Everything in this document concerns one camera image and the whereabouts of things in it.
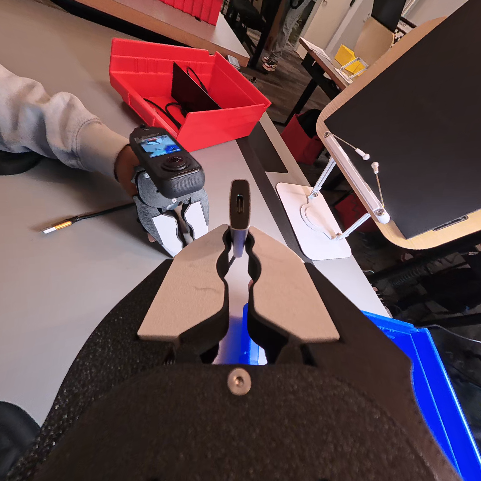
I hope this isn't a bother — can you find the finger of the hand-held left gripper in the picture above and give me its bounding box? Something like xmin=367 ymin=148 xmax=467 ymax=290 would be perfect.
xmin=152 ymin=213 xmax=185 ymax=258
xmin=182 ymin=201 xmax=209 ymax=241

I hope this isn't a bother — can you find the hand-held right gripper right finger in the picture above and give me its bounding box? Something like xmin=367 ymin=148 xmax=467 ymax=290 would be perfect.
xmin=246 ymin=225 xmax=341 ymax=357

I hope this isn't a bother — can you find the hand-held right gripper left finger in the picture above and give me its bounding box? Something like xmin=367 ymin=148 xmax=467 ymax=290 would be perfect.
xmin=137 ymin=224 xmax=230 ymax=357

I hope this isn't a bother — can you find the grey metal usb hub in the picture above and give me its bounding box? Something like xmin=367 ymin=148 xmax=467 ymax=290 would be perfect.
xmin=227 ymin=179 xmax=252 ymax=269

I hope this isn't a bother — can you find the black usb-c cable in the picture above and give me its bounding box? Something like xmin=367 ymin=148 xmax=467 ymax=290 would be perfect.
xmin=41 ymin=203 xmax=136 ymax=234

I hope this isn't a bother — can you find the person's left forearm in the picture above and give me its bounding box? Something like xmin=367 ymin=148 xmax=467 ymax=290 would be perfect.
xmin=0 ymin=64 xmax=130 ymax=179

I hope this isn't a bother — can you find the person's left hand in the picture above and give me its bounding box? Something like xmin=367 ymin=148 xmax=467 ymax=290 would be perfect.
xmin=114 ymin=145 xmax=140 ymax=198

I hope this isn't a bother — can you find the red plastic bin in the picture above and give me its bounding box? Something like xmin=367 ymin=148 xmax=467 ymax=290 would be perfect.
xmin=109 ymin=38 xmax=272 ymax=153

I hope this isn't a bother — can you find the black tablet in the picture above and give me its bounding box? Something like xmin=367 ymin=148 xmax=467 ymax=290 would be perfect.
xmin=171 ymin=62 xmax=222 ymax=113

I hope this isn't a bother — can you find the red fabric bag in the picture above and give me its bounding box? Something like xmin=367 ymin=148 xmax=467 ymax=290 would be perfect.
xmin=281 ymin=113 xmax=325 ymax=166
xmin=334 ymin=193 xmax=378 ymax=234

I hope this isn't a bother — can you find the black ribbed mat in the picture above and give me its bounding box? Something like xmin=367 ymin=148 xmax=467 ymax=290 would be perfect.
xmin=0 ymin=150 xmax=44 ymax=176

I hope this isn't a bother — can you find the blue plastic bin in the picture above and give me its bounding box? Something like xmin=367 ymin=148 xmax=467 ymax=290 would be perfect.
xmin=242 ymin=302 xmax=476 ymax=481

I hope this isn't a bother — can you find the row of red bins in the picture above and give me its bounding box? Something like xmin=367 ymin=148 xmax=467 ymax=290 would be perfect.
xmin=158 ymin=0 xmax=224 ymax=26

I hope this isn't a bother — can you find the black office chair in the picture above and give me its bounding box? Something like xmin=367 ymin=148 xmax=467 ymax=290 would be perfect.
xmin=225 ymin=0 xmax=271 ymax=38

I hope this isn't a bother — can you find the wooden desk with black legs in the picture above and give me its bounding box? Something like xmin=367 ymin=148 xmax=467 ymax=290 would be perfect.
xmin=286 ymin=38 xmax=354 ymax=126

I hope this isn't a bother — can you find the yellow box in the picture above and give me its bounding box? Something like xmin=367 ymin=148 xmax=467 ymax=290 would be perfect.
xmin=334 ymin=44 xmax=367 ymax=76

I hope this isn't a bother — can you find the clear acrylic holder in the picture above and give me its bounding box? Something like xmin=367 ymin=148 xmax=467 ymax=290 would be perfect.
xmin=340 ymin=56 xmax=369 ymax=80

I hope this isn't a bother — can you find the dark cloth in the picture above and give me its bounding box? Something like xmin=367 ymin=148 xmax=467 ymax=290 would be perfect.
xmin=0 ymin=400 xmax=40 ymax=481

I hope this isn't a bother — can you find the pale wooden chair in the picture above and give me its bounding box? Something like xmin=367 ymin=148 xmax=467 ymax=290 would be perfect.
xmin=353 ymin=17 xmax=395 ymax=62

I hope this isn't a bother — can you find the thin black cable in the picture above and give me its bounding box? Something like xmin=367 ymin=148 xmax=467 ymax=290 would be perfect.
xmin=144 ymin=97 xmax=194 ymax=130

